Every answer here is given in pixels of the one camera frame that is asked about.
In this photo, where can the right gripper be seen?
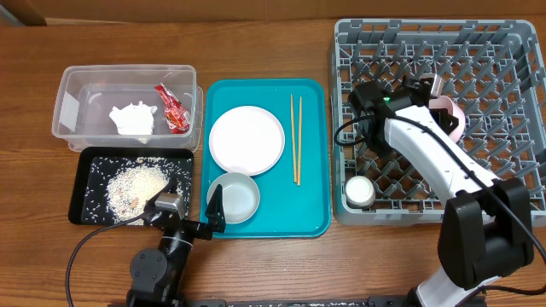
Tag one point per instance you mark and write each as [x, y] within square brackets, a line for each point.
[444, 115]

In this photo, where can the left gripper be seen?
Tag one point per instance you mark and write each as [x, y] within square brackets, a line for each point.
[215, 215]

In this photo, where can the pink bowl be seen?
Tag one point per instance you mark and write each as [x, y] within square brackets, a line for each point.
[446, 102]

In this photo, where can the grey small bowl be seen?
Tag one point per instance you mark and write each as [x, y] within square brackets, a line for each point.
[240, 196]

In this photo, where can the cooked rice pile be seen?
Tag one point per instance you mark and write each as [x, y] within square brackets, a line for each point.
[118, 188]

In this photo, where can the red sauce packet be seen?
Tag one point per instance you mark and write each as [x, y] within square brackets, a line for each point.
[177, 116]

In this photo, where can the white napkin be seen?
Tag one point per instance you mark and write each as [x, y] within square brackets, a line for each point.
[134, 120]

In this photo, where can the white cylindrical cup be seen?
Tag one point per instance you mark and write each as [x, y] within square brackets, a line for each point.
[360, 192]

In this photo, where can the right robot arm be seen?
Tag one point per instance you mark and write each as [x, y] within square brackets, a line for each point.
[486, 231]

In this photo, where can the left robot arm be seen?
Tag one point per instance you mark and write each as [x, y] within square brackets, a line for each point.
[156, 272]

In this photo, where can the grey dishwasher rack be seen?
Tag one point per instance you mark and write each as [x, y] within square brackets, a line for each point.
[492, 69]

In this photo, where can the white round plate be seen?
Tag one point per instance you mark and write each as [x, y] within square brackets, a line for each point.
[248, 140]

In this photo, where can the black plastic tray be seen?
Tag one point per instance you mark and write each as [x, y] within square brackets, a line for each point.
[85, 158]

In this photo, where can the teal serving tray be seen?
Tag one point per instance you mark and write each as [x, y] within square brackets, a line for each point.
[285, 209]

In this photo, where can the left wooden chopstick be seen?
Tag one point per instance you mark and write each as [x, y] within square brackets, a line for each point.
[295, 173]

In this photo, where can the wooden chopstick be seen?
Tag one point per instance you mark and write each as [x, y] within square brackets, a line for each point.
[295, 173]
[299, 142]

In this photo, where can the right wooden chopstick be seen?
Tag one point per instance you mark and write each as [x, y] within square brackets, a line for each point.
[299, 142]

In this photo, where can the clear plastic storage bin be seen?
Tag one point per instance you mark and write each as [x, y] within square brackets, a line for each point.
[88, 94]

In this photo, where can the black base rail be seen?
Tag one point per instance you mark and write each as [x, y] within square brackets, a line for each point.
[372, 301]

